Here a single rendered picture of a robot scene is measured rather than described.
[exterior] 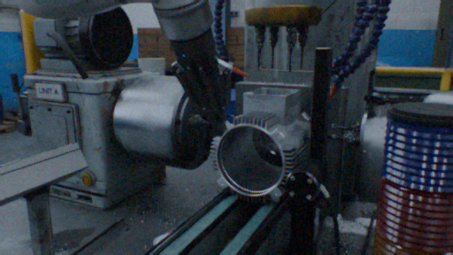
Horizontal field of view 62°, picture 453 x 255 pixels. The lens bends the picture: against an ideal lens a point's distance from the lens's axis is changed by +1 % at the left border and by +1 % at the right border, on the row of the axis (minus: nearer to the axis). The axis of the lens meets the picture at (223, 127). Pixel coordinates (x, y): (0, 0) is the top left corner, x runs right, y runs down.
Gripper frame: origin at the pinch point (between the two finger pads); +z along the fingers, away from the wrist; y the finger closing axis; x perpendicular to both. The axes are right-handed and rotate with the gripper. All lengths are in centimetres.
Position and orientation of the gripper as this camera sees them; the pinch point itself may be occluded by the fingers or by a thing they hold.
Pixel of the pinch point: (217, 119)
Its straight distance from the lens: 76.1
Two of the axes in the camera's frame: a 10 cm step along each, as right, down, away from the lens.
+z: 2.2, 7.4, 6.4
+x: -3.9, 6.7, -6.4
